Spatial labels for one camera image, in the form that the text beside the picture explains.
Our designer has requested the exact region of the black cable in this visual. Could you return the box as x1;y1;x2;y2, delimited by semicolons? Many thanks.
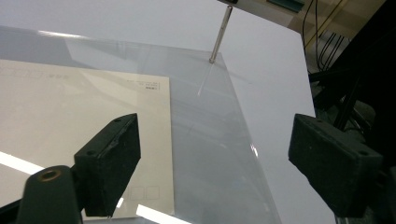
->
314;0;326;71
301;0;314;74

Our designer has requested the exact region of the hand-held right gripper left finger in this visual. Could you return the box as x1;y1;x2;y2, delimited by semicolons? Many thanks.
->
74;113;142;217

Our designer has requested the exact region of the green flat object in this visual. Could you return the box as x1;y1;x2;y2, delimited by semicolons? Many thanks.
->
266;0;306;13

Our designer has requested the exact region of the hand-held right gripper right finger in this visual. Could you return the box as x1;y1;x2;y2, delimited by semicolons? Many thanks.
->
288;113;385;218

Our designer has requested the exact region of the yellow cable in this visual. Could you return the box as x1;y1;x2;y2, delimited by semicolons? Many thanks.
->
305;0;343;49

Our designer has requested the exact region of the thin metal rod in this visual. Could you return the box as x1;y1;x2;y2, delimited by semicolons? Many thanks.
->
208;5;233;64

